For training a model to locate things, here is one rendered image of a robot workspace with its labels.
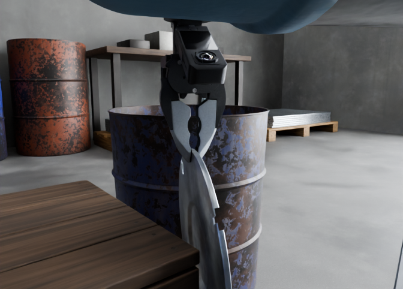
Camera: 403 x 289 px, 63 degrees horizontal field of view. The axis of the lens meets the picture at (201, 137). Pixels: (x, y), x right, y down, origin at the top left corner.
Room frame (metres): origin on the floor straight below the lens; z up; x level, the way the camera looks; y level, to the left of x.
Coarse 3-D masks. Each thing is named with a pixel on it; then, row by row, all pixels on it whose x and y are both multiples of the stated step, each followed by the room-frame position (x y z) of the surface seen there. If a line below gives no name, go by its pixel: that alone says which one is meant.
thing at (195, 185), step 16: (192, 160) 0.46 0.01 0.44; (192, 176) 0.46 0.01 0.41; (208, 176) 0.39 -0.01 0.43; (192, 192) 0.47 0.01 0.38; (208, 192) 0.38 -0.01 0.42; (192, 208) 0.50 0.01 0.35; (208, 208) 0.38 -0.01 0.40; (192, 224) 0.52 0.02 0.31; (208, 224) 0.38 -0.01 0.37; (192, 240) 0.52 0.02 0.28; (208, 240) 0.39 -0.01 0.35; (224, 240) 0.34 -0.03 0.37; (208, 256) 0.39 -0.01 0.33; (224, 256) 0.33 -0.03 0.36; (208, 272) 0.40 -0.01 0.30; (224, 272) 0.33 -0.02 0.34; (208, 288) 0.40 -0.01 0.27; (224, 288) 0.33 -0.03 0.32
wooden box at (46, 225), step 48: (48, 192) 0.57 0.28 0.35; (96, 192) 0.57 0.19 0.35; (0, 240) 0.38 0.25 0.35; (48, 240) 0.38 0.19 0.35; (96, 240) 0.38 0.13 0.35; (144, 240) 0.38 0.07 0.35; (0, 288) 0.29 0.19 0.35; (48, 288) 0.29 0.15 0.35; (96, 288) 0.29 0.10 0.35; (144, 288) 0.32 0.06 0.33; (192, 288) 0.35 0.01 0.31
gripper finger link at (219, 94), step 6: (222, 84) 0.46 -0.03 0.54; (216, 90) 0.46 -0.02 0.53; (222, 90) 0.46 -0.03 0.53; (210, 96) 0.46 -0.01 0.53; (216, 96) 0.46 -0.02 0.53; (222, 96) 0.46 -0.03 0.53; (216, 102) 0.46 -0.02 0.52; (222, 102) 0.46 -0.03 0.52; (216, 108) 0.46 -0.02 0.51; (222, 108) 0.46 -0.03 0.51; (216, 114) 0.46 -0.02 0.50; (216, 120) 0.46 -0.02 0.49; (216, 126) 0.46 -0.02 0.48
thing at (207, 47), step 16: (176, 32) 0.45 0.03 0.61; (192, 32) 0.44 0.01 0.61; (208, 32) 0.45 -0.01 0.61; (176, 48) 0.45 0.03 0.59; (192, 48) 0.41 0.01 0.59; (208, 48) 0.41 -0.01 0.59; (192, 64) 0.37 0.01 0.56; (208, 64) 0.38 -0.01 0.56; (224, 64) 0.38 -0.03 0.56; (192, 80) 0.38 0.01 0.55; (208, 80) 0.38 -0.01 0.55; (224, 80) 0.39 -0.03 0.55
